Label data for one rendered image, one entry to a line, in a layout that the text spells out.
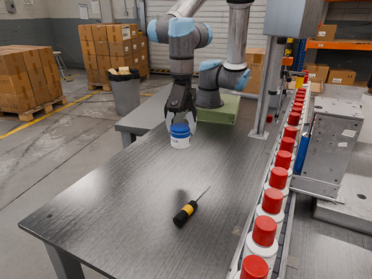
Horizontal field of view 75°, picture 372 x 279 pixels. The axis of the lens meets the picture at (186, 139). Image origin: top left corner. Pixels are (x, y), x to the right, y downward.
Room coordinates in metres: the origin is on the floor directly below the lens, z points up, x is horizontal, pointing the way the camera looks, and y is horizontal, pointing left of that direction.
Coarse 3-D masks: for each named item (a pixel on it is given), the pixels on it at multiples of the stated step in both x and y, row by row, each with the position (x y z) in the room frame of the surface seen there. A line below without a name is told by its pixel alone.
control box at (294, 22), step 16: (272, 0) 1.01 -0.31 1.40; (288, 0) 0.94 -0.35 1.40; (304, 0) 0.89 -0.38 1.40; (320, 0) 0.92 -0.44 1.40; (272, 16) 1.00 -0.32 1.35; (288, 16) 0.93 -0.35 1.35; (304, 16) 0.89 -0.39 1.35; (320, 16) 0.92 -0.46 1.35; (272, 32) 0.99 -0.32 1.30; (288, 32) 0.92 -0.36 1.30; (304, 32) 0.89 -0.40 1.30
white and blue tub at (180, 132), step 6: (174, 126) 0.75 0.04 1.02; (180, 126) 0.75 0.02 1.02; (186, 126) 0.75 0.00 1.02; (174, 132) 0.72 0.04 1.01; (180, 132) 0.72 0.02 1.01; (186, 132) 0.72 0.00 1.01; (174, 138) 0.72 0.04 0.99; (180, 138) 0.72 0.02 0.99; (186, 138) 0.72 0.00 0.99; (174, 144) 0.72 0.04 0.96; (180, 144) 0.72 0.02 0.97; (186, 144) 0.72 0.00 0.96
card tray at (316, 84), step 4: (292, 76) 2.11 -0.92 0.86; (296, 76) 2.10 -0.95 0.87; (312, 80) 2.04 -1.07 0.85; (316, 80) 2.03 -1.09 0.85; (320, 80) 2.01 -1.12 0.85; (292, 84) 1.97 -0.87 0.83; (312, 84) 1.97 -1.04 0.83; (316, 84) 1.97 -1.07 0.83; (320, 84) 1.97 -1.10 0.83; (288, 88) 1.86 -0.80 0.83; (292, 88) 1.86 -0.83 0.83; (312, 88) 1.86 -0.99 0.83; (316, 88) 1.86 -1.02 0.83; (320, 88) 1.86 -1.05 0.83; (320, 92) 1.74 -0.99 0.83
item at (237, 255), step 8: (288, 104) 1.37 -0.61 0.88; (304, 120) 1.13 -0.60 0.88; (280, 128) 1.03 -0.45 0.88; (272, 152) 0.82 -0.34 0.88; (264, 176) 0.66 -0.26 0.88; (296, 192) 0.58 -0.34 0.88; (256, 200) 0.54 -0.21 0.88; (248, 216) 0.48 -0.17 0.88; (288, 216) 0.48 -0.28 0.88; (248, 224) 0.45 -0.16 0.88; (288, 224) 0.45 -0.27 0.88; (288, 232) 0.43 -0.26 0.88; (240, 240) 0.40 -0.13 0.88; (288, 240) 0.40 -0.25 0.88; (240, 248) 0.38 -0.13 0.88; (288, 248) 0.38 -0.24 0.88; (232, 264) 0.34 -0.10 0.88; (280, 264) 0.34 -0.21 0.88; (280, 272) 0.32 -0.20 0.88
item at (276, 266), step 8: (280, 136) 0.95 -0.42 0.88; (272, 160) 0.76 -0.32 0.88; (288, 200) 0.54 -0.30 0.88; (288, 208) 0.51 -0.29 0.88; (248, 232) 0.43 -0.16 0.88; (280, 232) 0.43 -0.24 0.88; (280, 240) 0.40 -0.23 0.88; (280, 248) 0.38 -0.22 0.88; (240, 256) 0.36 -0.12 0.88; (280, 256) 0.36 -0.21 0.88; (240, 264) 0.34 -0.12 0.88; (272, 272) 0.32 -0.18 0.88
